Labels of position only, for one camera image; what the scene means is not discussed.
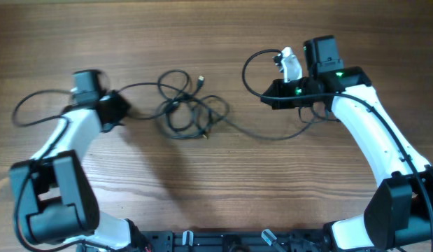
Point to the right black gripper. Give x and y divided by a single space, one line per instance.
272 93

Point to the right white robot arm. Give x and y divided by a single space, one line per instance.
401 211

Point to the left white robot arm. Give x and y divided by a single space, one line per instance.
54 201

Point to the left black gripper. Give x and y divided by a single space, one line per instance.
115 109

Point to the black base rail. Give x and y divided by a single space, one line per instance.
304 240

